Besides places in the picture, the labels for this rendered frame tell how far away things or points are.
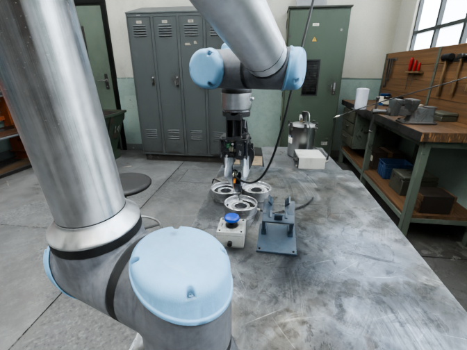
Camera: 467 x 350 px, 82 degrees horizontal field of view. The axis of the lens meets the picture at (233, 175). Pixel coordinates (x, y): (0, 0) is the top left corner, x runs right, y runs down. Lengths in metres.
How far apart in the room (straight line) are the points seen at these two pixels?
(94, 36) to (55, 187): 4.41
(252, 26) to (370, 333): 0.53
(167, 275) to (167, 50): 3.51
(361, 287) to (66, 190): 0.57
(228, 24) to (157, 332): 0.36
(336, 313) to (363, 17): 3.88
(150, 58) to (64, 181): 3.51
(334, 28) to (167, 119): 2.33
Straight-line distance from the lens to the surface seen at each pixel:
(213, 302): 0.32
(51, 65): 0.31
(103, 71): 4.67
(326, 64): 3.71
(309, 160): 1.59
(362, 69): 4.18
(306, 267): 0.68
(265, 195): 0.92
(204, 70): 0.55
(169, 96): 3.74
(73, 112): 0.32
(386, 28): 4.28
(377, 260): 0.76
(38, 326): 1.87
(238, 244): 0.71
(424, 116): 2.39
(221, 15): 0.35
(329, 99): 3.75
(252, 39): 0.40
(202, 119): 3.65
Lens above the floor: 1.23
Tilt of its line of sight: 22 degrees down
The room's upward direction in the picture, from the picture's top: straight up
